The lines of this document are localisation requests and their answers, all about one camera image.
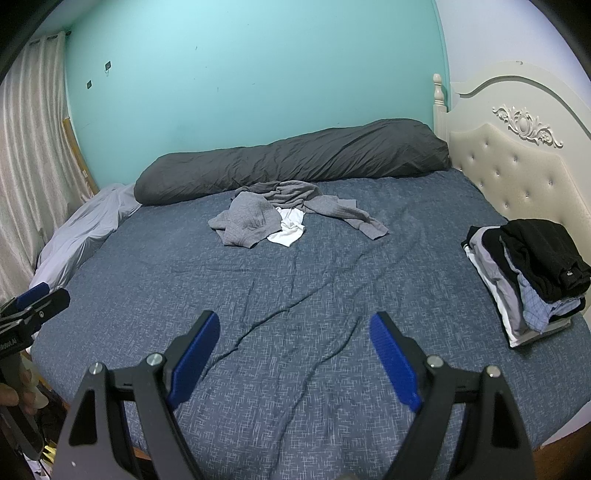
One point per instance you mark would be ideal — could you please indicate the white t-shirt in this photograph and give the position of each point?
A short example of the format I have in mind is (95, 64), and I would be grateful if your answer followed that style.
(291, 227)

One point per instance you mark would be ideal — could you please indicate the wooden window frame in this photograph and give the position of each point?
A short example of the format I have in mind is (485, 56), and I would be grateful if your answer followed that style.
(76, 151)

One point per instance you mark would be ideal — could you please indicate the grey quilted sweatshirt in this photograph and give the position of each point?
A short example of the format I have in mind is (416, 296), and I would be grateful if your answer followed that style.
(275, 211)

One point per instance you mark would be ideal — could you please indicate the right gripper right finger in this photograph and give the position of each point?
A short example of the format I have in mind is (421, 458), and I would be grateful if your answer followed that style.
(492, 442)

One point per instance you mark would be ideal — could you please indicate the dark grey thin garment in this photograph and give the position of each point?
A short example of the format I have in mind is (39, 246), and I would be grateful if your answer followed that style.
(284, 194)

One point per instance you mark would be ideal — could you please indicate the person's left hand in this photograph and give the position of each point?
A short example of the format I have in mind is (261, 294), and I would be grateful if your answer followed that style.
(27, 394)

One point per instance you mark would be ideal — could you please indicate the blue patterned bed sheet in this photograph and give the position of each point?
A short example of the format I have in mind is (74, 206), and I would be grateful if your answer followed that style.
(294, 388)

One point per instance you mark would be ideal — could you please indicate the beige striped curtain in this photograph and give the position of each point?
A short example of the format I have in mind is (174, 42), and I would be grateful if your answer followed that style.
(41, 182)

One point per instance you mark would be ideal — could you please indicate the cream tufted headboard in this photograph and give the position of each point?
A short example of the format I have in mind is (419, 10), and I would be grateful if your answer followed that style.
(522, 136)

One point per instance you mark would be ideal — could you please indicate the light grey blanket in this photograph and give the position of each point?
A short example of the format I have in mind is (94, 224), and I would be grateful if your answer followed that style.
(83, 234)

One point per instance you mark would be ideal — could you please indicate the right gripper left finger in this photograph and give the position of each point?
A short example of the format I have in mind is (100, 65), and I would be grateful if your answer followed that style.
(121, 423)

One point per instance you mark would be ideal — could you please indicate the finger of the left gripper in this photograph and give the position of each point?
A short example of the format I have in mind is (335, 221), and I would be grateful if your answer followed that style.
(47, 307)
(32, 295)

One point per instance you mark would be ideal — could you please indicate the long dark grey pillow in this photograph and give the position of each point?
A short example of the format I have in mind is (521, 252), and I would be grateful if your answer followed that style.
(384, 148)

